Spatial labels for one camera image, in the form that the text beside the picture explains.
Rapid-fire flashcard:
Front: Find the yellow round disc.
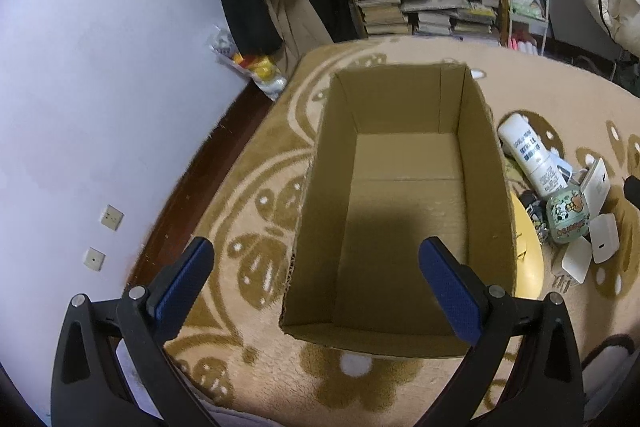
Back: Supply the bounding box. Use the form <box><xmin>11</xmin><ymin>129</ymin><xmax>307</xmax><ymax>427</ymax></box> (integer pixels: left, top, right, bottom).
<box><xmin>511</xmin><ymin>192</ymin><xmax>544</xmax><ymax>299</ymax></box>

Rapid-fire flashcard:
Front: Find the white square device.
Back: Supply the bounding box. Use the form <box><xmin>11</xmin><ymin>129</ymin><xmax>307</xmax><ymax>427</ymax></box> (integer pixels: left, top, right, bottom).
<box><xmin>561</xmin><ymin>237</ymin><xmax>592</xmax><ymax>284</ymax></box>

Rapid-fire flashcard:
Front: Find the white power adapter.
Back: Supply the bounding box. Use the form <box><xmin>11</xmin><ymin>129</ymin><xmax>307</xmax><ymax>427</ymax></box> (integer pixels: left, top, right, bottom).
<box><xmin>589</xmin><ymin>213</ymin><xmax>620</xmax><ymax>265</ymax></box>

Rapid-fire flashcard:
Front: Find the green cartoon round case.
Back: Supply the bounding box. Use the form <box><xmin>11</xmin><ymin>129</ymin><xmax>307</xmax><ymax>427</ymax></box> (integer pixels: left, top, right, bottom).
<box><xmin>546</xmin><ymin>185</ymin><xmax>590</xmax><ymax>245</ymax></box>

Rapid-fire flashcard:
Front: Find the white cylindrical bottle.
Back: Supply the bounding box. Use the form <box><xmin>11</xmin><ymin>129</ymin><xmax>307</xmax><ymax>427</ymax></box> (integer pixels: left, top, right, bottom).
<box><xmin>497</xmin><ymin>113</ymin><xmax>567</xmax><ymax>199</ymax></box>

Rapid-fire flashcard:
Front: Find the brown cardboard box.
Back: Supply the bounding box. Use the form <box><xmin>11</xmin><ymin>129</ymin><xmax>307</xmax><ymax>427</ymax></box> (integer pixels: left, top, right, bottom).
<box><xmin>280</xmin><ymin>63</ymin><xmax>515</xmax><ymax>359</ymax></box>

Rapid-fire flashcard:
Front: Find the black key bunch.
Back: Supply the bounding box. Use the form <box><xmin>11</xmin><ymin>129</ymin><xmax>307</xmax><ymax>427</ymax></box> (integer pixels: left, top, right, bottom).
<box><xmin>518</xmin><ymin>190</ymin><xmax>549</xmax><ymax>244</ymax></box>

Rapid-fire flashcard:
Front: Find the white air conditioner remote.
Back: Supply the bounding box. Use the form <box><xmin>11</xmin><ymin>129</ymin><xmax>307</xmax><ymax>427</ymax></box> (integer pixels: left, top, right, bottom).
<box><xmin>579</xmin><ymin>158</ymin><xmax>611</xmax><ymax>218</ymax></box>

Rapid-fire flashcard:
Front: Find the plastic snack bag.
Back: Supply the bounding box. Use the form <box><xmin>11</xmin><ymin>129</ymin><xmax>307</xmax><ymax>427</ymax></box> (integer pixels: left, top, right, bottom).
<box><xmin>207</xmin><ymin>26</ymin><xmax>288</xmax><ymax>102</ymax></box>

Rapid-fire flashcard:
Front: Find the stack of books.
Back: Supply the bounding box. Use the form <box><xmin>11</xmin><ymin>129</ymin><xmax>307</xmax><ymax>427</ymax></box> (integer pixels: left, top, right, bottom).
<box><xmin>356</xmin><ymin>0</ymin><xmax>411</xmax><ymax>37</ymax></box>

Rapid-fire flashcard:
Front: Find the white metal cart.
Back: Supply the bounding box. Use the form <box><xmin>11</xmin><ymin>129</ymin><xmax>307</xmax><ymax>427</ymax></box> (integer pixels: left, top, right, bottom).
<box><xmin>508</xmin><ymin>0</ymin><xmax>551</xmax><ymax>56</ymax></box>

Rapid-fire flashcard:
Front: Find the lower wall socket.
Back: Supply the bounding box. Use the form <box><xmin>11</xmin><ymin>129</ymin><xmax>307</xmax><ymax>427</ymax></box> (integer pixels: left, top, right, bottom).
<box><xmin>82</xmin><ymin>247</ymin><xmax>105</xmax><ymax>272</ymax></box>

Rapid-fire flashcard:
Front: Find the wall socket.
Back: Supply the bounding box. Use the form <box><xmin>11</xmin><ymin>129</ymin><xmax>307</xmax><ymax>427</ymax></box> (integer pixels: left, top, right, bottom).
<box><xmin>100</xmin><ymin>205</ymin><xmax>124</xmax><ymax>232</ymax></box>
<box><xmin>82</xmin><ymin>247</ymin><xmax>105</xmax><ymax>272</ymax></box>

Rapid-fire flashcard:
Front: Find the upper wall socket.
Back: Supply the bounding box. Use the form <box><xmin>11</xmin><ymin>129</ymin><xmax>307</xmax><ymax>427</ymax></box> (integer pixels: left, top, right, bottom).
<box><xmin>100</xmin><ymin>205</ymin><xmax>124</xmax><ymax>232</ymax></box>

